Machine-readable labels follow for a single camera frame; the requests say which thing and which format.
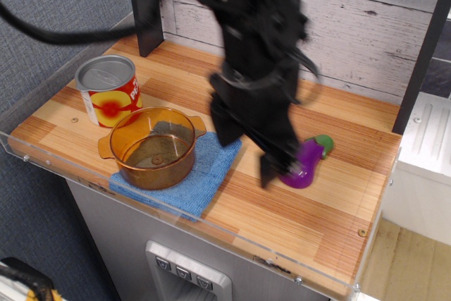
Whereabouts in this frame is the grey cabinet with dispenser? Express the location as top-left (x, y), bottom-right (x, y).
top-left (68, 181), bottom-right (327, 300)

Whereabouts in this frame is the blue microfiber cloth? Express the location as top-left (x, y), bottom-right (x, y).
top-left (109, 132), bottom-right (242, 221)

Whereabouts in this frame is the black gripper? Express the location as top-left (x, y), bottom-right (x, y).
top-left (209, 58), bottom-right (299, 188)

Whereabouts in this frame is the yellow black object corner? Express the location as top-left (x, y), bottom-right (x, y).
top-left (1, 257), bottom-right (64, 301)

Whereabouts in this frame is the dark vertical post right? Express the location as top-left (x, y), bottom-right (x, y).
top-left (392, 0), bottom-right (450, 135)

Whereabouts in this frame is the amber glass pot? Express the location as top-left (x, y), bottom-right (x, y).
top-left (98, 107), bottom-right (206, 190)

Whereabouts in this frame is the red yellow peach can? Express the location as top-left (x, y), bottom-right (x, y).
top-left (75, 54), bottom-right (143, 128)

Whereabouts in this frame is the black braided cable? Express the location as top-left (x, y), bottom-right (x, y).
top-left (0, 0), bottom-right (138, 45)

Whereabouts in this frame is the white appliance at right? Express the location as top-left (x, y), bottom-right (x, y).
top-left (381, 92), bottom-right (450, 245)

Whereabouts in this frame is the purple toy eggplant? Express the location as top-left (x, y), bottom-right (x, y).
top-left (279, 135), bottom-right (334, 189)

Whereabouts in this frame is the dark vertical post left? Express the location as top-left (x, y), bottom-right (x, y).
top-left (131, 0), bottom-right (164, 57)

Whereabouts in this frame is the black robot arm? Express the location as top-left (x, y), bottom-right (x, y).
top-left (197, 0), bottom-right (309, 186)

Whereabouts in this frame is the dark vertical post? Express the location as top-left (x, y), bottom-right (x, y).
top-left (392, 0), bottom-right (450, 135)
top-left (131, 0), bottom-right (164, 57)

